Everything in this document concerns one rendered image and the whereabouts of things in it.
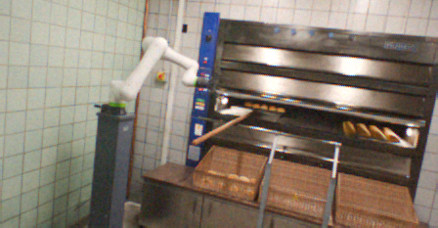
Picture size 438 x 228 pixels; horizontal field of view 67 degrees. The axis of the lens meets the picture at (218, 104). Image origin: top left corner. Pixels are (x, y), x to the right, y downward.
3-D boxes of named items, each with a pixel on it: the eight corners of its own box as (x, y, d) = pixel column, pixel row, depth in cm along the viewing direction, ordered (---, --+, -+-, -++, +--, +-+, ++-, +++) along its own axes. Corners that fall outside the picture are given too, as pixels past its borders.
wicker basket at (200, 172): (209, 170, 334) (213, 144, 331) (264, 184, 317) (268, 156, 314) (191, 186, 288) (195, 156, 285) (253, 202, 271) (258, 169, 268)
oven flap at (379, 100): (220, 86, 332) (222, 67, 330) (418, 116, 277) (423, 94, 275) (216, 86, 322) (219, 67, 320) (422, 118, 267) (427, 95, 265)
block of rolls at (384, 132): (341, 124, 363) (342, 119, 362) (389, 132, 348) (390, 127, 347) (344, 133, 305) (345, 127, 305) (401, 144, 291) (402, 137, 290)
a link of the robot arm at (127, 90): (118, 96, 220) (161, 33, 231) (109, 92, 233) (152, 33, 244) (133, 106, 228) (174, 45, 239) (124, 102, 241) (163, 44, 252)
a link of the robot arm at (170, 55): (156, 59, 262) (164, 57, 254) (160, 45, 265) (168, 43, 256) (191, 75, 285) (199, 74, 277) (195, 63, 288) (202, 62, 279)
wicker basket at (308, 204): (266, 184, 316) (270, 157, 312) (327, 199, 300) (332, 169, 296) (256, 203, 270) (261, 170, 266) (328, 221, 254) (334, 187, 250)
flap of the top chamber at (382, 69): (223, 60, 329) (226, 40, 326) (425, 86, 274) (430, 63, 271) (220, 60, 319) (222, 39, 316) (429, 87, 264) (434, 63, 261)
